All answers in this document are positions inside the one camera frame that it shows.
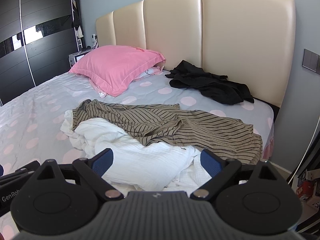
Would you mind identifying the brown striped shirt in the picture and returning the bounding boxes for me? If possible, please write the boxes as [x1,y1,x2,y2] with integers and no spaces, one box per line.
[72,99,263,164]

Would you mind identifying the white crumpled garment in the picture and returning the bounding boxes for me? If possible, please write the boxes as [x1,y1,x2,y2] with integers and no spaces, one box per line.
[60,110,211,194]

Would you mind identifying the grey pink-dotted bed sheet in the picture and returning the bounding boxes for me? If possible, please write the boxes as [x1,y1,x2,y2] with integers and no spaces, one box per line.
[0,68,275,240]

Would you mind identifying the black garment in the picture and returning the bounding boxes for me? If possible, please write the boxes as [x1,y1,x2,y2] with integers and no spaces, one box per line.
[165,60,254,105]

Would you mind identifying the boxes on floor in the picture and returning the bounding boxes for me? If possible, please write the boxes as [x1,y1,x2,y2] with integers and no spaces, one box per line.
[295,169,320,211]

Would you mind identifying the white bedside table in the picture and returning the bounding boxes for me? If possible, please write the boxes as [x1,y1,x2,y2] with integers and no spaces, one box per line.
[68,49,91,67]

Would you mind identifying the patterned pillow under pink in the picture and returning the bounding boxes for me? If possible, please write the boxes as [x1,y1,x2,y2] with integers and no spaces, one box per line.
[89,65,164,98]

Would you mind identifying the white narrow shelf ladder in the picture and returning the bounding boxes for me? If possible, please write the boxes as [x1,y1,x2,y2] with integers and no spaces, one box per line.
[71,0,84,51]

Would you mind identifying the beige padded headboard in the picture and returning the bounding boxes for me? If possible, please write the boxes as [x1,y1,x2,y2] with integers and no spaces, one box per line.
[96,0,296,107]

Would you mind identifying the black sliding wardrobe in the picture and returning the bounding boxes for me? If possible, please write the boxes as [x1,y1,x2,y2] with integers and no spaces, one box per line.
[1,0,78,105]

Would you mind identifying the grey wall switch plate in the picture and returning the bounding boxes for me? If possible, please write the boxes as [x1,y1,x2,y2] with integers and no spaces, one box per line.
[302,49,320,74]

